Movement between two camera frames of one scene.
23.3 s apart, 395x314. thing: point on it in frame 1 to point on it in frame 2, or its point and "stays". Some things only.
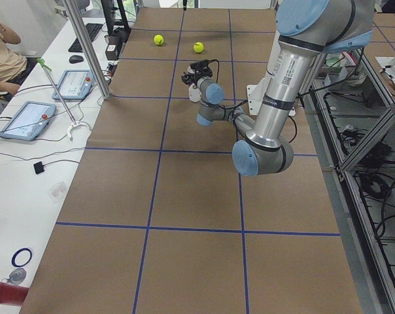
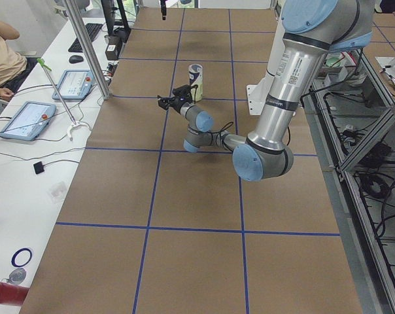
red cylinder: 4,293 stays
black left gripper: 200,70 to 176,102
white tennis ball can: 194,94 stays
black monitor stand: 108,8 stays
